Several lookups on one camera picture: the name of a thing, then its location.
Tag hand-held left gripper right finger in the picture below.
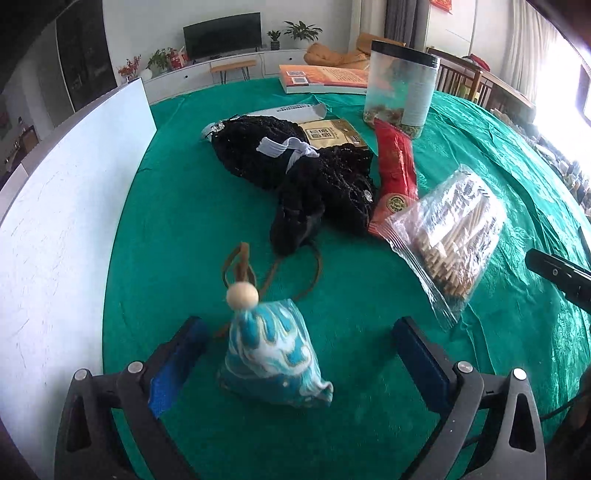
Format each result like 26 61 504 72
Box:
392 315 548 480

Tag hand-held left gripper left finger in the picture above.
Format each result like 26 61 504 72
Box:
54 315 212 480

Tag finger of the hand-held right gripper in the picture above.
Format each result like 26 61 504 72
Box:
525 248 591 317

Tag blue patterned sachet pouch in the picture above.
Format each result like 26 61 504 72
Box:
213 242 334 409

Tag white board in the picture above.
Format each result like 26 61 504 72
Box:
0 77 158 480

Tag black lace garment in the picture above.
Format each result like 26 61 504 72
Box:
210 115 378 257

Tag tan tissue packet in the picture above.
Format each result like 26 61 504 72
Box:
298 117 370 151

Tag clear bag of wooden sticks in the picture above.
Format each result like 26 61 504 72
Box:
383 163 509 331

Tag green satin tablecloth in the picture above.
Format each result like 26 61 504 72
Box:
102 76 591 480

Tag red foil packet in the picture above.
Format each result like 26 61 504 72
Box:
368 117 421 239

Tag dark wooden chair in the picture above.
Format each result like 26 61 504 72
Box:
424 45 486 103

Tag white sheer curtain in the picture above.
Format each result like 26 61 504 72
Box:
503 0 560 103

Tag clear jar with black lid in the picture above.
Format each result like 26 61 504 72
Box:
362 40 442 140

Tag white television cabinet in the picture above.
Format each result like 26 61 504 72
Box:
143 48 320 105

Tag grey curtain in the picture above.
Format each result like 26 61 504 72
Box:
383 0 430 49

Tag orange book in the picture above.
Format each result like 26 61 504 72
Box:
278 64 375 96

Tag red flowers in vase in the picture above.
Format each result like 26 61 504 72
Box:
117 55 142 84

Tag wooden stool with hairpin legs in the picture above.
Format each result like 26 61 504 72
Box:
209 58 257 86

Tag green leafy plant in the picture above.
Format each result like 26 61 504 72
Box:
147 47 175 74

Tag orange lounge chair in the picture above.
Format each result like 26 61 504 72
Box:
303 32 407 68

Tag dark glass display cabinet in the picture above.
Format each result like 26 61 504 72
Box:
55 0 119 112

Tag black television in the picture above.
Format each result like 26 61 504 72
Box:
182 12 263 61

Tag large green potted plant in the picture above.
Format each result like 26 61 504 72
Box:
283 20 323 45

